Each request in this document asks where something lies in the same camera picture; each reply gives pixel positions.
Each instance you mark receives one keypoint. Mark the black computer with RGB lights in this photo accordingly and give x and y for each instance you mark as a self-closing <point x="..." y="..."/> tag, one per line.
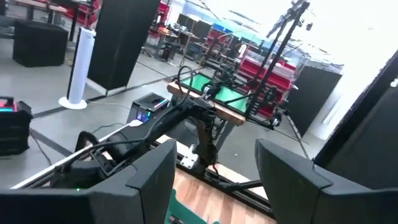
<point x="146" y="107"/>

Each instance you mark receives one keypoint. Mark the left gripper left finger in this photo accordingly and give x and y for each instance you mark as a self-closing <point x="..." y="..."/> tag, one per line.
<point x="140" y="193"/>

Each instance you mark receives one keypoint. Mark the black cube box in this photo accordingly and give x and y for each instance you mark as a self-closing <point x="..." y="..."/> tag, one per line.
<point x="40" y="43"/>

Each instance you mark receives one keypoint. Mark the white tower fan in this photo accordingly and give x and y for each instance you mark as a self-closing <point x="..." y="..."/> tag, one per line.
<point x="81" y="62"/>

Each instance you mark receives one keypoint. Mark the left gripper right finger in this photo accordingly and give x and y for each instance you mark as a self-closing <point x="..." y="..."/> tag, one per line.
<point x="295" y="186"/>

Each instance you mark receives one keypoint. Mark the wooden table with green mat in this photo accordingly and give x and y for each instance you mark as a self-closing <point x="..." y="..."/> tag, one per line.
<point x="230" y="113"/>

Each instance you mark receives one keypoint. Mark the red storage rack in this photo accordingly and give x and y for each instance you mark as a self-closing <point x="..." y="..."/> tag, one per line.
<point x="280" y="77"/>

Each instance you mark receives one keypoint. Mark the black camera stand frame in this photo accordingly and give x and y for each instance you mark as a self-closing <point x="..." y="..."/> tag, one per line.
<point x="276" y="49"/>

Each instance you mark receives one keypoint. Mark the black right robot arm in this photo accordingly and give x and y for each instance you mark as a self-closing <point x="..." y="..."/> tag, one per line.
<point x="174" y="116"/>

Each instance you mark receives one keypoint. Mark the teal plastic bin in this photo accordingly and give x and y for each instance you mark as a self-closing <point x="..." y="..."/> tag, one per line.
<point x="183" y="211"/>

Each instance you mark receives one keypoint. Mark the black low partition panel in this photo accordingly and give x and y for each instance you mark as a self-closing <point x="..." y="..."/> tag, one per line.
<point x="314" y="99"/>

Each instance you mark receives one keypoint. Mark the dark small battery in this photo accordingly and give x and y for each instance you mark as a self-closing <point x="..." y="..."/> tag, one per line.
<point x="175" y="220"/>

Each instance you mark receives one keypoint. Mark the black and red toolbox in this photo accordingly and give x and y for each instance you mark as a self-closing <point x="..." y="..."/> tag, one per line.
<point x="15" y="130"/>

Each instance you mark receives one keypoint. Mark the black aluminium table frame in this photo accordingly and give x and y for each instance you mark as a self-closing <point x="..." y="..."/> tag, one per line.
<point x="242" y="199"/>

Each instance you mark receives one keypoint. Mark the black tall partition panel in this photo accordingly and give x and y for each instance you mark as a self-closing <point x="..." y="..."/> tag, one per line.
<point x="124" y="40"/>

